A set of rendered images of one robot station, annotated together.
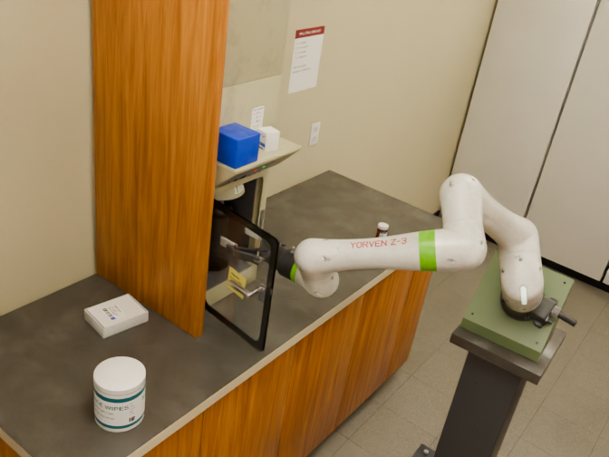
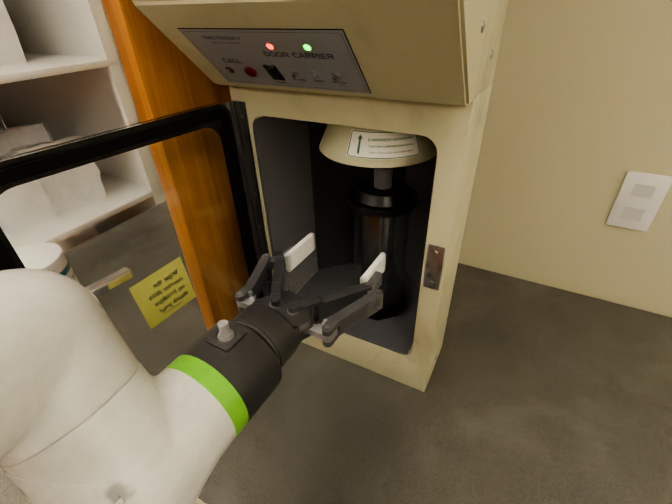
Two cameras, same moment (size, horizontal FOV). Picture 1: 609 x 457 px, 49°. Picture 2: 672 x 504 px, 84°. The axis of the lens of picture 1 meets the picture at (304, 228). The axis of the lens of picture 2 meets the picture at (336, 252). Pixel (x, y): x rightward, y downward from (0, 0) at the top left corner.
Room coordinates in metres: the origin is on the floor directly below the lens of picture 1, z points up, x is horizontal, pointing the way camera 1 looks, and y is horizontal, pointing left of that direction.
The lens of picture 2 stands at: (1.88, -0.23, 1.50)
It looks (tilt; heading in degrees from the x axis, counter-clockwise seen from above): 34 degrees down; 87
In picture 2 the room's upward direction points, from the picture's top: 2 degrees counter-clockwise
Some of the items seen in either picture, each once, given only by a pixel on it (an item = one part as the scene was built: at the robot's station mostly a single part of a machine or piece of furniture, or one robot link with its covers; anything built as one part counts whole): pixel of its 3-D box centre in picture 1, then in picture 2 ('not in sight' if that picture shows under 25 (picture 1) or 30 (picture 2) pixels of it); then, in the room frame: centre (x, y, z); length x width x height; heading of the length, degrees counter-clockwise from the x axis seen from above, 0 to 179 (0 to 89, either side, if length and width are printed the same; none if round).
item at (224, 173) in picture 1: (254, 166); (302, 46); (1.87, 0.18, 1.46); 0.32 x 0.11 x 0.10; 147
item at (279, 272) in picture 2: not in sight; (278, 285); (1.82, 0.15, 1.19); 0.11 x 0.01 x 0.04; 92
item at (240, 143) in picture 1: (235, 145); not in sight; (1.79, 0.24, 1.56); 0.10 x 0.10 x 0.09; 57
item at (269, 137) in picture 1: (267, 139); not in sight; (1.91, 0.16, 1.54); 0.05 x 0.05 x 0.06; 43
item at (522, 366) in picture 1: (508, 336); not in sight; (1.96, -0.78, 0.92); 0.32 x 0.32 x 0.04; 60
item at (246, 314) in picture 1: (236, 275); (167, 278); (1.67, 0.18, 1.19); 0.30 x 0.01 x 0.40; 50
